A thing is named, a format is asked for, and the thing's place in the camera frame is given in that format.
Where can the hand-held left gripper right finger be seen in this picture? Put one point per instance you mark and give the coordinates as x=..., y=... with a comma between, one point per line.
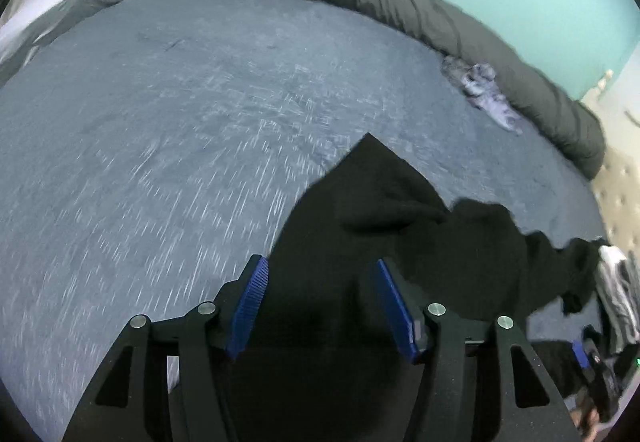
x=397, y=312

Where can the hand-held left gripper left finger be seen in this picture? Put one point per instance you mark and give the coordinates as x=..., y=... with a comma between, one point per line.
x=247, y=307

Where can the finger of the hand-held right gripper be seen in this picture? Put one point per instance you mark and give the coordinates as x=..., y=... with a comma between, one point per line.
x=580, y=354

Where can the black sweater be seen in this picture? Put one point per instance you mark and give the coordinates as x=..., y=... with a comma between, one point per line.
x=380, y=222

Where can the stack of folded clothes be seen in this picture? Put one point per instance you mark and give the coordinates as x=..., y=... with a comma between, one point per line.
x=617, y=287

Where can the person's right hand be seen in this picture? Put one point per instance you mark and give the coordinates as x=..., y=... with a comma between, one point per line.
x=586, y=422

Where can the cream tufted headboard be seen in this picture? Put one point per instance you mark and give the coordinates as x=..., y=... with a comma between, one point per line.
x=620, y=171

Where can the bed with blue-grey sheet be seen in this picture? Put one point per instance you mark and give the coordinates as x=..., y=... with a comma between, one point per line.
x=150, y=146

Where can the small blue-grey garment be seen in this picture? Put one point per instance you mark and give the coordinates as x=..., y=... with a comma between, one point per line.
x=482, y=89

